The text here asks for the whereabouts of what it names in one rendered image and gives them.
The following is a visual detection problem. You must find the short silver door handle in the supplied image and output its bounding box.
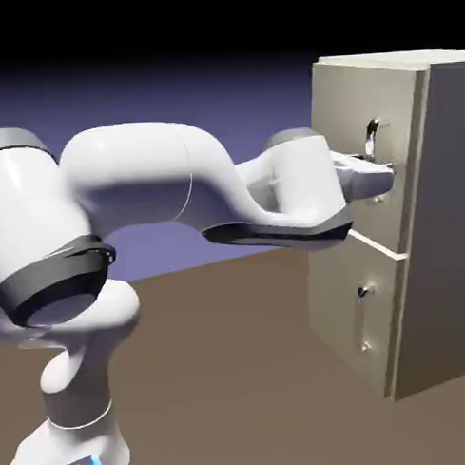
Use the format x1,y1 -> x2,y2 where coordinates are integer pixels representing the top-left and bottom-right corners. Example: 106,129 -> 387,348
356,281 -> 378,353

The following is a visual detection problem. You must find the beige cabinet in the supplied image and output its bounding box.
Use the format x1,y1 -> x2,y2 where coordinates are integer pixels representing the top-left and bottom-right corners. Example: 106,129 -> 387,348
295,48 -> 465,406

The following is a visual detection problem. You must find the large beige cabinet door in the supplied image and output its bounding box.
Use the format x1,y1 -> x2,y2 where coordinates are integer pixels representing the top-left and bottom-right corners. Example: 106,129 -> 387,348
307,57 -> 428,259

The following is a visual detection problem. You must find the long silver door handle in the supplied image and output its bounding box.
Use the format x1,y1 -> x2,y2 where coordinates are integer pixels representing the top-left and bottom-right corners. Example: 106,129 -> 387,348
362,116 -> 398,204

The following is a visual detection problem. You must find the small beige cabinet door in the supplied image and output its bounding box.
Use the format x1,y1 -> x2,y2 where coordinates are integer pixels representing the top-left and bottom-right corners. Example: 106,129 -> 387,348
303,225 -> 417,402

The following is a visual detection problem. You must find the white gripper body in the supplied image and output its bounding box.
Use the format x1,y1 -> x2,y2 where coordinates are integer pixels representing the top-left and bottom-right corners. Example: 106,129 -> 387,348
338,155 -> 397,203

